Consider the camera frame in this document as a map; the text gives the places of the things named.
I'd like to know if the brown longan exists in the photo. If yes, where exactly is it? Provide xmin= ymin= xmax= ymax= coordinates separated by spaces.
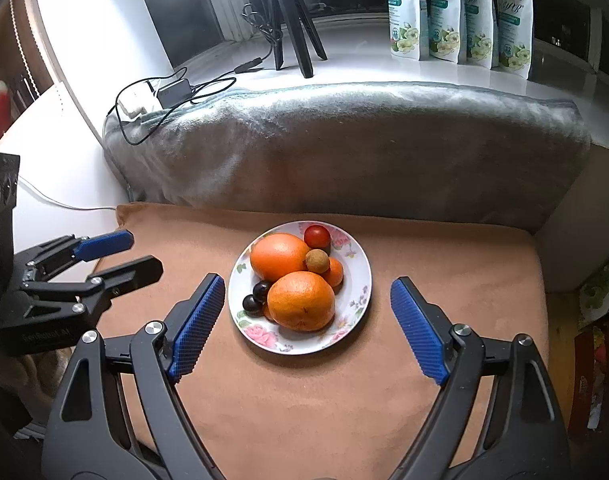
xmin=305 ymin=249 xmax=330 ymax=274

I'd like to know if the smooth large orange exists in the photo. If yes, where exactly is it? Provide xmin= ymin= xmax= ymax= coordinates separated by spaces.
xmin=250 ymin=233 xmax=312 ymax=282

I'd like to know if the white window frame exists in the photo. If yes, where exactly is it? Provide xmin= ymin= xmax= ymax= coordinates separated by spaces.
xmin=132 ymin=0 xmax=609 ymax=86

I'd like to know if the rough-skinned large orange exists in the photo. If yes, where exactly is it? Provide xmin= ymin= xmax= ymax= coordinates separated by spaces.
xmin=267 ymin=271 xmax=336 ymax=333

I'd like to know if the red cherry tomato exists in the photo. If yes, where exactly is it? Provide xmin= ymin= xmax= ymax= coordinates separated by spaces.
xmin=304 ymin=225 xmax=332 ymax=250

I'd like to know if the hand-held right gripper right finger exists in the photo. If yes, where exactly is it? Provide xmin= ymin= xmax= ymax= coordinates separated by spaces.
xmin=389 ymin=276 xmax=571 ymax=480

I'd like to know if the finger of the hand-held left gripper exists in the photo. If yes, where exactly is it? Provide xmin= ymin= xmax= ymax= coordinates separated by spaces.
xmin=22 ymin=255 xmax=164 ymax=321
xmin=13 ymin=229 xmax=134 ymax=281

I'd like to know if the small tangerine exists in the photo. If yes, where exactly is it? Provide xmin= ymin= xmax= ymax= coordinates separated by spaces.
xmin=324 ymin=256 xmax=345 ymax=288

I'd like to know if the black power adapter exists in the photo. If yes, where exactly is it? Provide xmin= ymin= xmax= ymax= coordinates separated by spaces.
xmin=156 ymin=78 xmax=191 ymax=109

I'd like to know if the grey fleece blanket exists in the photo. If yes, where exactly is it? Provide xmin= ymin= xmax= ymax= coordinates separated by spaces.
xmin=103 ymin=82 xmax=591 ymax=236

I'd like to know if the thin white cable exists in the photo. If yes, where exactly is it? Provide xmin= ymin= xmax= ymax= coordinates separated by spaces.
xmin=17 ymin=175 xmax=118 ymax=211

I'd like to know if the floral white plate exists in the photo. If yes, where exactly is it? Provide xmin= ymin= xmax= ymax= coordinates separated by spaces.
xmin=229 ymin=221 xmax=373 ymax=356

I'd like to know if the white power plug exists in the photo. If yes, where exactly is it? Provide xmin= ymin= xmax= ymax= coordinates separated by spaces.
xmin=115 ymin=87 xmax=160 ymax=121

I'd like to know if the tan blanket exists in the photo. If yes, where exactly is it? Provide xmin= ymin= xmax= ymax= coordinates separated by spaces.
xmin=87 ymin=202 xmax=550 ymax=480

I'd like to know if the black tripod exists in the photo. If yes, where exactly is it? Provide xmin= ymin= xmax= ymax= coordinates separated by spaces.
xmin=264 ymin=0 xmax=328 ymax=79

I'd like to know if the black looped cable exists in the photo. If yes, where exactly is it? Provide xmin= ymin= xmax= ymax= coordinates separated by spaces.
xmin=107 ymin=75 xmax=238 ymax=146

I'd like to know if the white beaded blind cord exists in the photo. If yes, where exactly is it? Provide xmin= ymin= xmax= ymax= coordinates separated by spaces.
xmin=9 ymin=0 xmax=38 ymax=103

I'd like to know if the brown cardboard box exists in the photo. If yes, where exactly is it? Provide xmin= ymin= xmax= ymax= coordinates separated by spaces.
xmin=569 ymin=320 xmax=609 ymax=436

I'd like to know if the black cable with inline switch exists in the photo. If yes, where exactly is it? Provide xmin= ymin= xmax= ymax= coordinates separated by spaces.
xmin=192 ymin=2 xmax=288 ymax=96

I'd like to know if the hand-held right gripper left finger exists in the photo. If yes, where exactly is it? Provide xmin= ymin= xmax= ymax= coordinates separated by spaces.
xmin=42 ymin=273 xmax=228 ymax=480

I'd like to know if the white floral refill pouch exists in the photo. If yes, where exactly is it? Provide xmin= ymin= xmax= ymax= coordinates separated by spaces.
xmin=387 ymin=0 xmax=430 ymax=59
xmin=461 ymin=0 xmax=500 ymax=71
xmin=494 ymin=0 xmax=534 ymax=80
xmin=428 ymin=0 xmax=465 ymax=64

